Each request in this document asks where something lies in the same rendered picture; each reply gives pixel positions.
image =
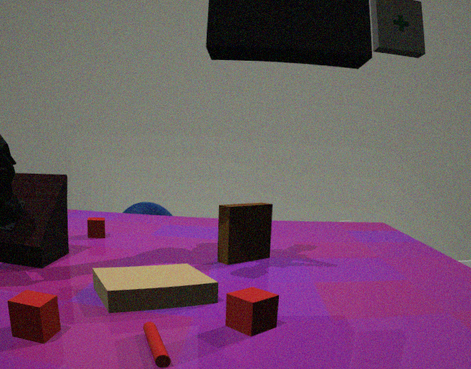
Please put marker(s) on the red cylinder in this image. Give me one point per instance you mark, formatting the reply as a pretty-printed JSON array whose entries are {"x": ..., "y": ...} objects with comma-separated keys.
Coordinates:
[{"x": 156, "y": 345}]

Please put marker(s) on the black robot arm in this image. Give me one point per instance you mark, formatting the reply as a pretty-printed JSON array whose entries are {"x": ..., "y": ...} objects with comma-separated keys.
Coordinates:
[{"x": 10, "y": 207}]

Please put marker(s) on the red cube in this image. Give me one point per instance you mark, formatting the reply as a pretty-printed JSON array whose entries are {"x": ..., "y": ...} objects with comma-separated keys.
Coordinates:
[
  {"x": 34, "y": 316},
  {"x": 96, "y": 228},
  {"x": 252, "y": 311}
]

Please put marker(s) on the tan rectangular block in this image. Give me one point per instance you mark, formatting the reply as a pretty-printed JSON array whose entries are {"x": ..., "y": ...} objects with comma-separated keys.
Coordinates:
[{"x": 153, "y": 287}]

